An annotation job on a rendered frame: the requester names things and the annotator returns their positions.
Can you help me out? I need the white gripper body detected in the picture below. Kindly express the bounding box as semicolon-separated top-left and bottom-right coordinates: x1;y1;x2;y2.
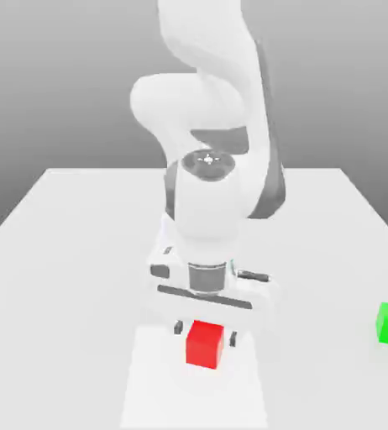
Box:
154;281;276;333

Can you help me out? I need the small red cube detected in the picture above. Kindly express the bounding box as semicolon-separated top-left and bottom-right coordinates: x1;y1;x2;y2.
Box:
185;319;226;370

